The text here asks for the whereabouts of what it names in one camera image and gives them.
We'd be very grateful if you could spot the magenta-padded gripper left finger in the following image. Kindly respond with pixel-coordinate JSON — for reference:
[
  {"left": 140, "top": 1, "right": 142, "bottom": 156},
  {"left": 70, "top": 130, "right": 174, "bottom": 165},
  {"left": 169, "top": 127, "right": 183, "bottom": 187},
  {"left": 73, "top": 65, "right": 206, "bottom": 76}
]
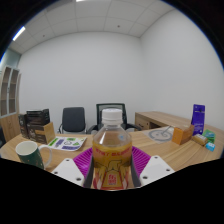
[{"left": 51, "top": 147, "right": 94, "bottom": 189}]

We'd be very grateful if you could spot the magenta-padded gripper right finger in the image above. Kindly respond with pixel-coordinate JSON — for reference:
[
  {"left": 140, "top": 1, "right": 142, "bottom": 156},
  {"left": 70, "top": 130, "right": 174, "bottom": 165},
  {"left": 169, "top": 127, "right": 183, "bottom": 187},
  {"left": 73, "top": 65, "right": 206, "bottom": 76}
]
[{"left": 131, "top": 145, "right": 176, "bottom": 188}]

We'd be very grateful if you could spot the yellow-labelled drink bottle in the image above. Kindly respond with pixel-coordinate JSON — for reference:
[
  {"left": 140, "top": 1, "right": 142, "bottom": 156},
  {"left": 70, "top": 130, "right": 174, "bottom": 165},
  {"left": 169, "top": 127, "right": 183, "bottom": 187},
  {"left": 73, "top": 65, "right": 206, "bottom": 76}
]
[{"left": 91, "top": 108, "right": 133, "bottom": 191}]

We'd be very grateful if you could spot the white printed leaflet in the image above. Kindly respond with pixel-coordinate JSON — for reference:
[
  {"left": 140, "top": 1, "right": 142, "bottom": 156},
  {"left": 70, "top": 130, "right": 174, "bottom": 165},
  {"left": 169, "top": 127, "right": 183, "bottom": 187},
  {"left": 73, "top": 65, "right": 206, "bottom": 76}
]
[{"left": 47, "top": 135, "right": 88, "bottom": 153}]

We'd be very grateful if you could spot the round white mat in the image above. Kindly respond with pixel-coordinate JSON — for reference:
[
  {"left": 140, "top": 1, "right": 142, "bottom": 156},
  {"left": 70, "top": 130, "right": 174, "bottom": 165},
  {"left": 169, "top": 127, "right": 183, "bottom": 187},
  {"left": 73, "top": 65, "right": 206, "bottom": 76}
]
[{"left": 148, "top": 127, "right": 175, "bottom": 143}]

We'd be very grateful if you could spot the green and white mug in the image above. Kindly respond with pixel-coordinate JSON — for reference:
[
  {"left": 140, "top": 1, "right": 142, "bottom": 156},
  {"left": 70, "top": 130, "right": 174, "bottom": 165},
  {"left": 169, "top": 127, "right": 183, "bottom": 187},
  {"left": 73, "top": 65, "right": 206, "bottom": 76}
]
[{"left": 14, "top": 140, "right": 54, "bottom": 170}]

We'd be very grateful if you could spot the orange box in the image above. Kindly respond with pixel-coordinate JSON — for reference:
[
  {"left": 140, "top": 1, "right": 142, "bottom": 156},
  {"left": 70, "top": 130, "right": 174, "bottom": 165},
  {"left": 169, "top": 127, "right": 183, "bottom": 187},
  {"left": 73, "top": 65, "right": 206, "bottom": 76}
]
[{"left": 171, "top": 124, "right": 195, "bottom": 146}]

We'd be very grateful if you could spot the dark box with tan panel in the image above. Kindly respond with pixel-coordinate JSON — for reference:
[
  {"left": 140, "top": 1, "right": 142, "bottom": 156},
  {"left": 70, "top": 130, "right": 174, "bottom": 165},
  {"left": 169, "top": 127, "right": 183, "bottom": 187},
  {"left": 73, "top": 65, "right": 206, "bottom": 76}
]
[{"left": 26, "top": 121, "right": 56, "bottom": 145}]

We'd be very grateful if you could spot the black mesh office chair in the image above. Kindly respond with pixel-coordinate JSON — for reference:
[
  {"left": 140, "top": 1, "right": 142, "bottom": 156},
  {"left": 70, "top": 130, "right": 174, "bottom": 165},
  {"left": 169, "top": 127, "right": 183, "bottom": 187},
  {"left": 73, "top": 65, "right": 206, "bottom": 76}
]
[{"left": 87, "top": 102, "right": 143, "bottom": 134}]

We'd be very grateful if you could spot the wooden side cabinet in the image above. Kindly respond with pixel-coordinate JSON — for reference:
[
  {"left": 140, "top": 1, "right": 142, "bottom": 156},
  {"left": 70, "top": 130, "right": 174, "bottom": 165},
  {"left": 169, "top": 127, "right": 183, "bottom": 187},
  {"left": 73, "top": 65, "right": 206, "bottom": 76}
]
[{"left": 134, "top": 110, "right": 198, "bottom": 132}]

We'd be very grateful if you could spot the grey office chair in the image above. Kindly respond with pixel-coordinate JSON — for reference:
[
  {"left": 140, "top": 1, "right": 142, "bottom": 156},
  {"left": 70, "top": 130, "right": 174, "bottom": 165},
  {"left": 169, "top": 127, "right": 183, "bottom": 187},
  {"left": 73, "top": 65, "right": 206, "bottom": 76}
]
[{"left": 58, "top": 106, "right": 88, "bottom": 135}]

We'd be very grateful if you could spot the small tan box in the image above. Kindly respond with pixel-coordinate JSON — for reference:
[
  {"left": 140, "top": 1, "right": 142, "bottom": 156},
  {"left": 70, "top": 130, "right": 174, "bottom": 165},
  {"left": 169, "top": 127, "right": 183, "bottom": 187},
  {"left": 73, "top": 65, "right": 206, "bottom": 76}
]
[{"left": 191, "top": 133, "right": 209, "bottom": 147}]

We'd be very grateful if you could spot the small light blue box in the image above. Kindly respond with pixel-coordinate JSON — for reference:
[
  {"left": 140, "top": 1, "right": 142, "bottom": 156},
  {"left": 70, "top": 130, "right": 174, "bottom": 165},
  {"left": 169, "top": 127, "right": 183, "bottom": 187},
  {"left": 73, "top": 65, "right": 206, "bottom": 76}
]
[{"left": 205, "top": 142, "right": 216, "bottom": 152}]

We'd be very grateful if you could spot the green box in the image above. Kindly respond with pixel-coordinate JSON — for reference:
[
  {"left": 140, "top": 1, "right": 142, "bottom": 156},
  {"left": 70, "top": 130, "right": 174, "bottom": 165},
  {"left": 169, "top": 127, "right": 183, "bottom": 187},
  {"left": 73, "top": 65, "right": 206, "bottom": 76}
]
[{"left": 202, "top": 128, "right": 216, "bottom": 144}]

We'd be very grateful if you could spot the tall dark brown box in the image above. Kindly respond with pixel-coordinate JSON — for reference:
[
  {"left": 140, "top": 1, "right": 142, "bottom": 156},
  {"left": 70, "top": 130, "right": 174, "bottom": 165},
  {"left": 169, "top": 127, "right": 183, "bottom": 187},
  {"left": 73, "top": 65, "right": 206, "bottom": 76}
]
[{"left": 18, "top": 113, "right": 30, "bottom": 139}]

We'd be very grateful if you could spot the tall purple box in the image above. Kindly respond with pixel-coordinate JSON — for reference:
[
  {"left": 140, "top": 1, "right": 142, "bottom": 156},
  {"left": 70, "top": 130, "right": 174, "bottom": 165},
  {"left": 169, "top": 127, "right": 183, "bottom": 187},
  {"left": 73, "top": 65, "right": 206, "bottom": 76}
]
[{"left": 190, "top": 103, "right": 206, "bottom": 136}]

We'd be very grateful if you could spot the wooden glass-door shelf cabinet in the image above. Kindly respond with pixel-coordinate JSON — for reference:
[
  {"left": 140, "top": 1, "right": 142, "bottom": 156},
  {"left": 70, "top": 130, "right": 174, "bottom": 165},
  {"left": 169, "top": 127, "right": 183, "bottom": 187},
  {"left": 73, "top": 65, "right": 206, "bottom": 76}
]
[{"left": 0, "top": 65, "right": 22, "bottom": 143}]

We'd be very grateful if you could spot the square ceiling light panel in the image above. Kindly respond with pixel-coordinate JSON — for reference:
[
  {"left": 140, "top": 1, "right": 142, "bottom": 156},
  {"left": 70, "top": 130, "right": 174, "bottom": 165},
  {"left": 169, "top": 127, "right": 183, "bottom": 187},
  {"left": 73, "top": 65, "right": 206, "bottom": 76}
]
[{"left": 12, "top": 25, "right": 27, "bottom": 42}]

